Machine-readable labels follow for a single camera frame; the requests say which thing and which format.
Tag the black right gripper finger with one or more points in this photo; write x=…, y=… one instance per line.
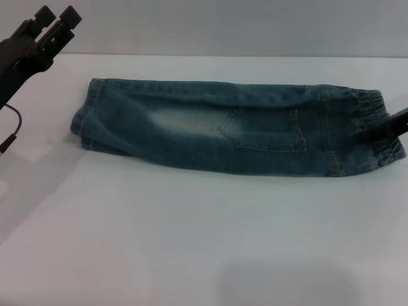
x=395, y=126

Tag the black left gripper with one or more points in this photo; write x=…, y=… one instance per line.
x=22, y=60

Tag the blue denim shorts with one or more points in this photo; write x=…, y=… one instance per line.
x=197, y=134

